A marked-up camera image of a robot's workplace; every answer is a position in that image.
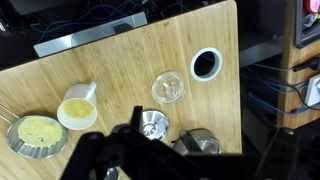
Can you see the black tool tray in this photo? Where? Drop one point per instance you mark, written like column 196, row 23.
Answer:
column 301, row 36

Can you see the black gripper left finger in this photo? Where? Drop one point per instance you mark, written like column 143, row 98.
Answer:
column 136, row 118

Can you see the silver metal pot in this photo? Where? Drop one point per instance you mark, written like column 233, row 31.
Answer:
column 208, row 143

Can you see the clear glass lid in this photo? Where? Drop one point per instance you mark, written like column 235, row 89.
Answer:
column 168, row 87

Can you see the round silver pot lid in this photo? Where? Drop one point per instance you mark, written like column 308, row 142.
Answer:
column 155, row 125

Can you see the white power strip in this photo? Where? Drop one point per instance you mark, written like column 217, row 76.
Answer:
column 314, row 90

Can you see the white measuring cup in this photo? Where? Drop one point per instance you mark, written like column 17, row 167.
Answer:
column 77, row 111

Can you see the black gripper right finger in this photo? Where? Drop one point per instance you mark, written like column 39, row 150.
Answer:
column 192, row 141

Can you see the silver pan with yellow grains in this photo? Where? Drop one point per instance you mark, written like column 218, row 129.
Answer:
column 38, row 133

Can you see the wooden side table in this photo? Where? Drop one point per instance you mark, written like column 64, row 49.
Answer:
column 295, row 50

